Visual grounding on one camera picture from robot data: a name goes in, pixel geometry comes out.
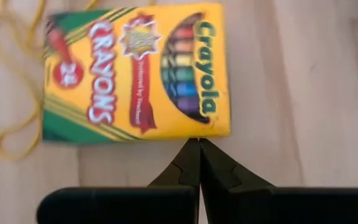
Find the yellow rubber band bundle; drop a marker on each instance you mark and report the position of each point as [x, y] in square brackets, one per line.
[38, 112]

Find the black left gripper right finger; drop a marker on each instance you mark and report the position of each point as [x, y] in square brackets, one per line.
[275, 205]

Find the yellow Crayola crayon box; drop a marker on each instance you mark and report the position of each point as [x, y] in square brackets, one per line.
[120, 77]

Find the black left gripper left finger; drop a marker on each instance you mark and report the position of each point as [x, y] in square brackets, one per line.
[120, 205]

